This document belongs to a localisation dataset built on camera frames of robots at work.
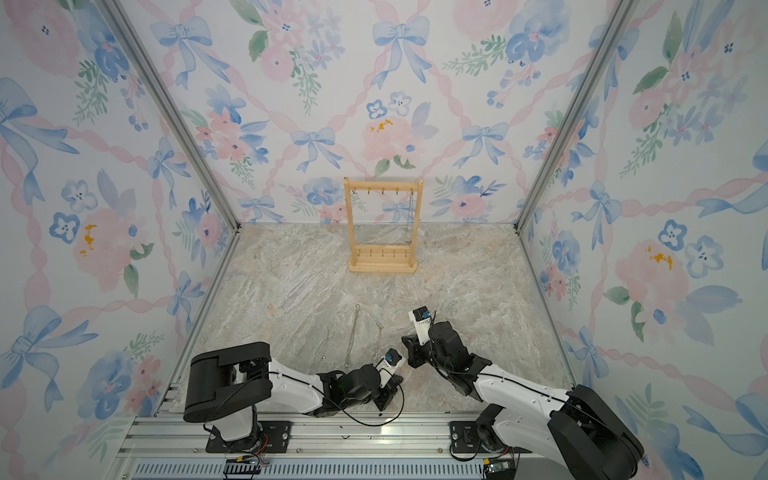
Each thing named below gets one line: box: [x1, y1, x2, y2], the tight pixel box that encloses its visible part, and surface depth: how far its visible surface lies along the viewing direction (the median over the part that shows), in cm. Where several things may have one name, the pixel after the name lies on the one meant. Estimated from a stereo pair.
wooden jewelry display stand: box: [344, 177, 424, 273], surface depth 107 cm
